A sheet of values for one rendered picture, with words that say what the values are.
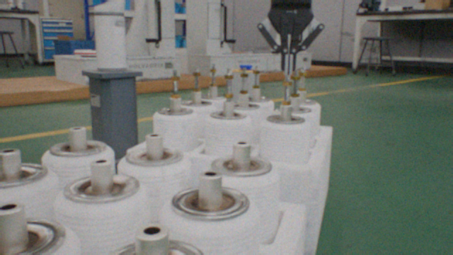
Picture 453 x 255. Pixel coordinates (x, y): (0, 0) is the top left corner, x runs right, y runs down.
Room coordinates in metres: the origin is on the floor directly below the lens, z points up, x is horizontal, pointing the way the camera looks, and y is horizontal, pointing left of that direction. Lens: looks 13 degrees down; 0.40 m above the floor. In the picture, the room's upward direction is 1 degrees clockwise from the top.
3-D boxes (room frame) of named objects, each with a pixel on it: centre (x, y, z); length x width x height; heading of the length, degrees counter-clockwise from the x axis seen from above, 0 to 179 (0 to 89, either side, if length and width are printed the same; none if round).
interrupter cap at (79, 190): (0.38, 0.13, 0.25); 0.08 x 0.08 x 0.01
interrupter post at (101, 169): (0.38, 0.13, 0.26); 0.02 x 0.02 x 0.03
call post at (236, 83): (1.20, -0.06, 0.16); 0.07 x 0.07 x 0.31; 72
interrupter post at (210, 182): (0.35, 0.01, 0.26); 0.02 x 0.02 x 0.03
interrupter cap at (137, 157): (0.50, 0.09, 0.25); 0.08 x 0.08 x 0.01
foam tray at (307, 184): (0.90, -0.04, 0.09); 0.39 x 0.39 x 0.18; 72
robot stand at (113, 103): (1.28, 0.37, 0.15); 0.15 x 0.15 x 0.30; 43
